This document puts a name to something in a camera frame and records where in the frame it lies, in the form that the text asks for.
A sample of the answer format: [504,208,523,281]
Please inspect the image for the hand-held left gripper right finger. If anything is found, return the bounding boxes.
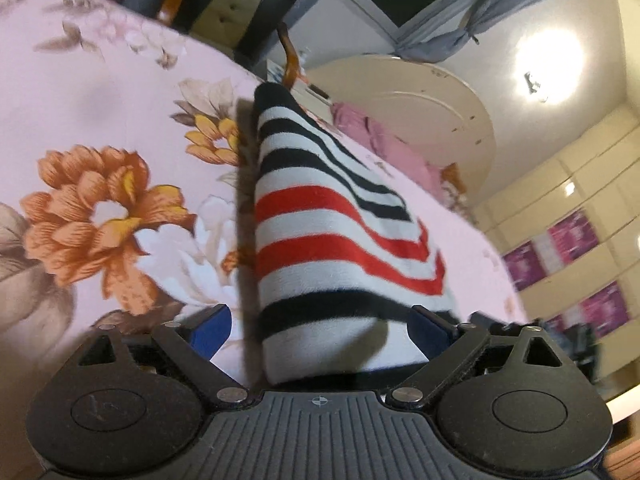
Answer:
[386,304,573,408]

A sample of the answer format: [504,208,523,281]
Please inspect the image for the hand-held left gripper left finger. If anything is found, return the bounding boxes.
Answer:
[75,304,251,408]

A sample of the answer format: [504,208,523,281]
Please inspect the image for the white black red striped sweater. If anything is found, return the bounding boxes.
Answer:
[252,82,458,391]

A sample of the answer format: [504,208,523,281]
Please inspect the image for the orange patterned pillow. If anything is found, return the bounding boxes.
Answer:
[440,162,476,216]

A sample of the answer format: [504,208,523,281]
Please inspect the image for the pink pillow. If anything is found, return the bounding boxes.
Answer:
[330,101,446,196]

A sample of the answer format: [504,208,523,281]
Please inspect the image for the cream round headboard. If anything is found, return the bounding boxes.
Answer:
[300,55,496,201]

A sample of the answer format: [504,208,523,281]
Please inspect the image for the cream wardrobe purple panels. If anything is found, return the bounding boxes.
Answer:
[470,105,640,396]

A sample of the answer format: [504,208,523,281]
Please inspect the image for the pink floral bed sheet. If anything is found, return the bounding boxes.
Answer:
[0,0,531,441]

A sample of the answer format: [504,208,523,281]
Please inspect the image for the grey tied curtain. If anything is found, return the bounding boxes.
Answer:
[395,0,591,63]

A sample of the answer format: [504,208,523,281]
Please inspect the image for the ceiling lamp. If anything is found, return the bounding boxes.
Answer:
[515,30,586,106]

